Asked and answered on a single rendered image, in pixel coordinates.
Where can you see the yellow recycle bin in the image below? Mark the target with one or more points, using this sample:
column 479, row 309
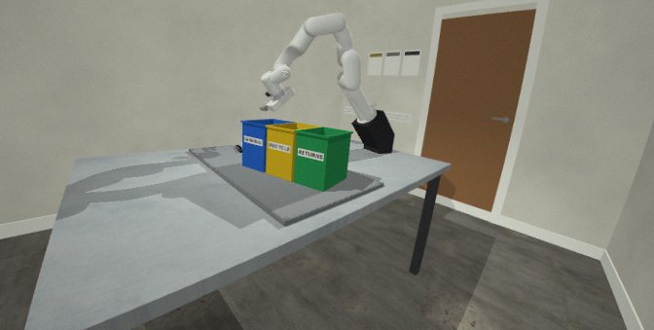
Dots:
column 281, row 147

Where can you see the green returns bin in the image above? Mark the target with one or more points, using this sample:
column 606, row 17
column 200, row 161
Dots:
column 321, row 157

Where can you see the blue bin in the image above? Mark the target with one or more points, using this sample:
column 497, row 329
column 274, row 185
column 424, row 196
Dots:
column 254, row 142

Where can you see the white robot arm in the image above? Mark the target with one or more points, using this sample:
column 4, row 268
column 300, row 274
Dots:
column 349, row 79

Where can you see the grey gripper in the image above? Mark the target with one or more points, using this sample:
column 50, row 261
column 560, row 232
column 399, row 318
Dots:
column 273, row 105

